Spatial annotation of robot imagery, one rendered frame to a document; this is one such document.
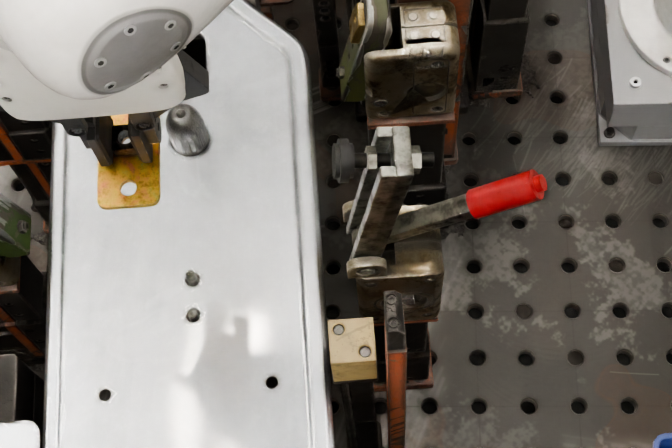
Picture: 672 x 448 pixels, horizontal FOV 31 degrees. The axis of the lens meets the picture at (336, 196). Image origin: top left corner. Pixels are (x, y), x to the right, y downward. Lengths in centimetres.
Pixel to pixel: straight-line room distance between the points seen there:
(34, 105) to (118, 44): 21
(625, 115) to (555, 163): 10
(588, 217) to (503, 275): 11
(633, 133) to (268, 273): 52
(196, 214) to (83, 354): 14
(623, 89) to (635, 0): 10
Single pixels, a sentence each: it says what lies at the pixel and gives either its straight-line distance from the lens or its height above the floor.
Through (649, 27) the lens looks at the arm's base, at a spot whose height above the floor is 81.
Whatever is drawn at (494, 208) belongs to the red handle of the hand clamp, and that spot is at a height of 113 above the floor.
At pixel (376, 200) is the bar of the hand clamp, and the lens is 80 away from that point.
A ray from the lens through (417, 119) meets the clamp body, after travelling 107.
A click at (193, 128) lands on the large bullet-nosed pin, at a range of 99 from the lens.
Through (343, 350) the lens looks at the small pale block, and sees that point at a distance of 88.
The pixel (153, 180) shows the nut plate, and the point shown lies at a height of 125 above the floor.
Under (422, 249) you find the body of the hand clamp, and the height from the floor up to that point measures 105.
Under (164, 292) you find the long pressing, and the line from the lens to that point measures 98.
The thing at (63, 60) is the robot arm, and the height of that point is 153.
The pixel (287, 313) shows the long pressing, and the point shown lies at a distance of 96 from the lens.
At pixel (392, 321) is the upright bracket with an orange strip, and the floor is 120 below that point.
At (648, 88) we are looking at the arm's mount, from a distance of 129.
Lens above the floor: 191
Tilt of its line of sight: 67 degrees down
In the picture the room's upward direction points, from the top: 7 degrees counter-clockwise
